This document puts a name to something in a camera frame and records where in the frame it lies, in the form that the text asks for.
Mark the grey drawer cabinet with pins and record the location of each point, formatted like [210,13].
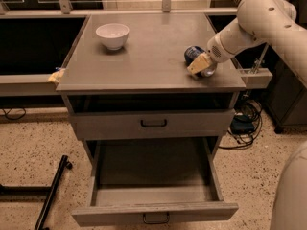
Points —
[148,73]

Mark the yellow tape piece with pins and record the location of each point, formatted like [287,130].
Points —
[56,76]

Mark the grey metal rail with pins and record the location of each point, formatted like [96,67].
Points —
[26,85]

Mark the black metal stand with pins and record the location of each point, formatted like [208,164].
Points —
[46,194]

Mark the open grey middle drawer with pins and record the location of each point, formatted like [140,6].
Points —
[153,181]

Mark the closed grey top drawer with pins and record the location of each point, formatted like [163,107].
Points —
[153,124]

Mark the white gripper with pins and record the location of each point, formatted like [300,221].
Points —
[217,52]

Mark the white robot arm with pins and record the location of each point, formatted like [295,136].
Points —
[271,22]

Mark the white ceramic bowl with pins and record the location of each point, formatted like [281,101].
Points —
[113,35]

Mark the blue pepsi can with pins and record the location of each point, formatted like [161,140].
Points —
[199,63]

